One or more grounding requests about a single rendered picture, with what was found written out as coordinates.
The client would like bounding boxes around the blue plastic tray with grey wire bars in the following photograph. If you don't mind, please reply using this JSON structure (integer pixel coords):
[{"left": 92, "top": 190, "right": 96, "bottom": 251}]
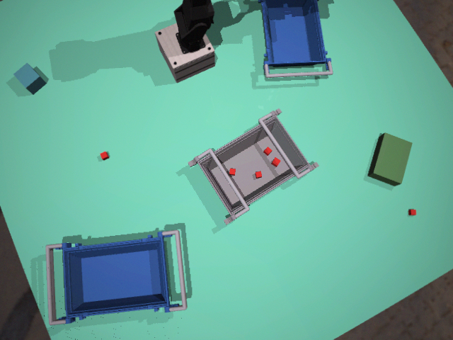
[{"left": 45, "top": 230, "right": 187, "bottom": 325}]

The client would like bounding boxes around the olive green box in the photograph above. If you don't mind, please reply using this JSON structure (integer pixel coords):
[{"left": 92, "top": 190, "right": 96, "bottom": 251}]
[{"left": 367, "top": 133, "right": 412, "bottom": 187}]

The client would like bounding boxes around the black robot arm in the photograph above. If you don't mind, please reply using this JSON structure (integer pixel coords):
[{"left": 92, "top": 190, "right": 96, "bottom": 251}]
[{"left": 174, "top": 0, "right": 214, "bottom": 55}]

